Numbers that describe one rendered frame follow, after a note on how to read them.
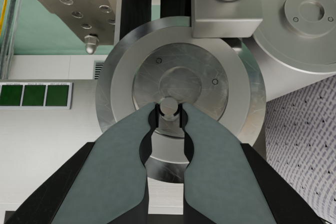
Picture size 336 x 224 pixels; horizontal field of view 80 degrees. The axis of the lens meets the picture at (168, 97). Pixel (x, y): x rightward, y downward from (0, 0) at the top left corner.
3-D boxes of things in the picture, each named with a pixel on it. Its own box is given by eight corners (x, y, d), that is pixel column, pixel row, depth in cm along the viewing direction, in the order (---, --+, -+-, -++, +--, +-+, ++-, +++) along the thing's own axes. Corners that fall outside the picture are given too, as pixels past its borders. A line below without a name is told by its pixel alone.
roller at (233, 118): (266, 47, 17) (229, 186, 15) (211, 101, 42) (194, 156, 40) (138, 10, 18) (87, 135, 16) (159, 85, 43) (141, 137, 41)
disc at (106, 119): (284, 41, 18) (240, 212, 15) (281, 44, 19) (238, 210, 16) (131, -3, 19) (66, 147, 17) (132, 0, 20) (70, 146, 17)
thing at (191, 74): (242, 60, 16) (209, 153, 14) (235, 69, 18) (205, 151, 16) (154, 28, 17) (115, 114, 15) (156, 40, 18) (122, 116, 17)
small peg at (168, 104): (155, 115, 12) (160, 92, 13) (158, 119, 15) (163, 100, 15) (177, 120, 12) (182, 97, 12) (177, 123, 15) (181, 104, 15)
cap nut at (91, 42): (96, 35, 52) (94, 51, 51) (101, 41, 56) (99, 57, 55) (82, 35, 52) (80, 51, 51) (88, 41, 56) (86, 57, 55)
